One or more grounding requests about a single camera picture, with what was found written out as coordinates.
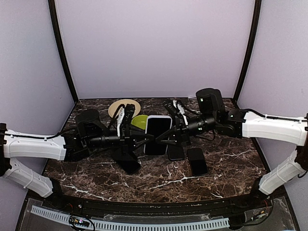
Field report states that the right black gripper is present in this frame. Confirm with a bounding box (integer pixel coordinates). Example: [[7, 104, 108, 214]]
[[155, 113, 218, 148]]

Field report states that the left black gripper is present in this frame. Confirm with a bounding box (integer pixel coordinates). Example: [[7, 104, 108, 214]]
[[86, 124, 154, 156]]

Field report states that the lavender phone case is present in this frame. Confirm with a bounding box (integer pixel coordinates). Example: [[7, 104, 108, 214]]
[[144, 115, 172, 155]]

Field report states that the black phone case bottom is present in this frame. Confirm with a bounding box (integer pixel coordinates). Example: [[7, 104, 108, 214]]
[[112, 149, 141, 175]]

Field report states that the black phone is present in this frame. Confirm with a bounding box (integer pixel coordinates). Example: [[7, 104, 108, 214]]
[[187, 148, 208, 177]]

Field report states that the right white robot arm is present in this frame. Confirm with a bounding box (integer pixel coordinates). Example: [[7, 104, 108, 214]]
[[155, 88, 308, 209]]

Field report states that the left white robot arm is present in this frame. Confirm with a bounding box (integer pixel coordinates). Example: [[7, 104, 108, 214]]
[[0, 105, 154, 210]]

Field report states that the green plastic bowl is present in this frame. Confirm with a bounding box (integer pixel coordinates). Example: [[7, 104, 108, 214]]
[[131, 115, 148, 130]]

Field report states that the beige round plate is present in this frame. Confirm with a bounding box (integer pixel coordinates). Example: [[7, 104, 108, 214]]
[[108, 99, 141, 117]]

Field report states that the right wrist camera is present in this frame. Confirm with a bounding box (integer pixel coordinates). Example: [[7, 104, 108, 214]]
[[163, 99, 188, 125]]

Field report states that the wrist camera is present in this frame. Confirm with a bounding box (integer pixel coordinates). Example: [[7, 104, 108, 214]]
[[114, 103, 135, 137], [163, 99, 188, 125]]

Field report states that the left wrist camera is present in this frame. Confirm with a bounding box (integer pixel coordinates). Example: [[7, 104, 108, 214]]
[[114, 103, 135, 137]]

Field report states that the black front rail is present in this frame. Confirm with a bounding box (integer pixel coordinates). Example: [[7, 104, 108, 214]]
[[62, 194, 249, 216]]

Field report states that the white slotted cable duct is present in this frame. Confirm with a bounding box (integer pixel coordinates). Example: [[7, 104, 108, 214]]
[[30, 205, 230, 231]]

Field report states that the right black frame post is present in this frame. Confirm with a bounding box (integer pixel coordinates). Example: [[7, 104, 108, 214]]
[[232, 0, 262, 104]]

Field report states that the black frame post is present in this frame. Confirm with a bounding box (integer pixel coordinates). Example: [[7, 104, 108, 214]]
[[232, 0, 262, 104], [48, 0, 79, 104]]

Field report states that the left black frame post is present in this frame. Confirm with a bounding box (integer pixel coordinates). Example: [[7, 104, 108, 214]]
[[48, 0, 79, 104]]

